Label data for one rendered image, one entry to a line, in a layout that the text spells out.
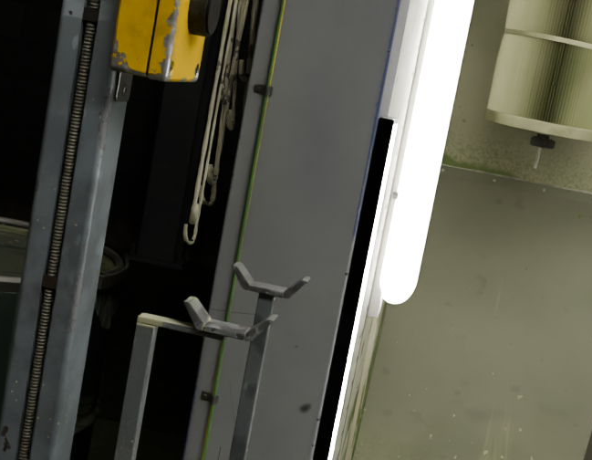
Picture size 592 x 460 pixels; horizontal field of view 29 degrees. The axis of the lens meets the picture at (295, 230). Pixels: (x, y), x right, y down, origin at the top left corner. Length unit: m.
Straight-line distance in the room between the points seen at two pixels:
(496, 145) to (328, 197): 1.90
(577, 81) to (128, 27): 2.12
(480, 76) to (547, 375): 0.88
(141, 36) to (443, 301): 2.29
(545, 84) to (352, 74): 1.57
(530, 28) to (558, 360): 0.89
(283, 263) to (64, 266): 0.52
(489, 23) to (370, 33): 1.89
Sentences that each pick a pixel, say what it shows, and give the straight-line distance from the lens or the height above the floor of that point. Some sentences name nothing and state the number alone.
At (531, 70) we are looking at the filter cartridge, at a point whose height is 1.41.
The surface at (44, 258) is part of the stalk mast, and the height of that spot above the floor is 1.11.
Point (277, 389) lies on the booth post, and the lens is 1.58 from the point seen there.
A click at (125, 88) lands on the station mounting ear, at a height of 1.28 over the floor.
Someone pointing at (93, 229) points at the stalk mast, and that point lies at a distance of 1.08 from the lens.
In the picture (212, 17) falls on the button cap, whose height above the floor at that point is 1.35.
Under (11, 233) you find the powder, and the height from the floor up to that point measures 0.86.
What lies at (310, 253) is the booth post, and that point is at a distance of 1.54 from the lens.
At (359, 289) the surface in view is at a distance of 1.55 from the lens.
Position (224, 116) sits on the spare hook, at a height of 1.23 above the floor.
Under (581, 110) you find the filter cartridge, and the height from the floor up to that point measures 1.33.
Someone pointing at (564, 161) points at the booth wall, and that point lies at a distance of 3.40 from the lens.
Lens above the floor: 1.33
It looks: 9 degrees down
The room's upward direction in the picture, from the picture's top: 11 degrees clockwise
